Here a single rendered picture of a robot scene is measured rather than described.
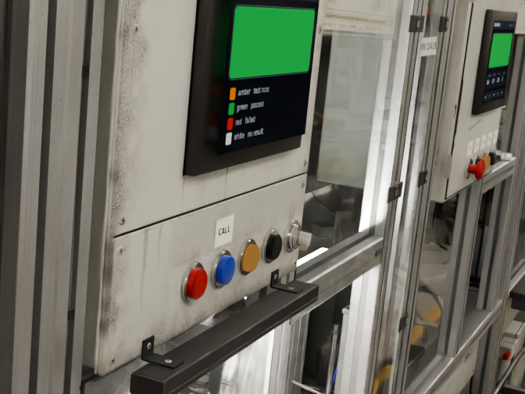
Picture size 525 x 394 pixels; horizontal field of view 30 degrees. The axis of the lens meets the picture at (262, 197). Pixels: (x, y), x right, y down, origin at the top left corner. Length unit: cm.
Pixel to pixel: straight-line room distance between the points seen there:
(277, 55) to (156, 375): 34
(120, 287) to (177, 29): 22
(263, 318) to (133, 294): 21
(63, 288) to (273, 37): 34
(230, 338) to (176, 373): 11
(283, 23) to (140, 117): 24
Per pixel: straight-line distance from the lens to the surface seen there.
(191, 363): 90
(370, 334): 162
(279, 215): 112
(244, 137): 94
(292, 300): 110
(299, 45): 104
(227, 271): 100
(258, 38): 94
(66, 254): 78
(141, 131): 82
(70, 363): 82
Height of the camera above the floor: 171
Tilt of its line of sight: 12 degrees down
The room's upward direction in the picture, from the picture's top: 6 degrees clockwise
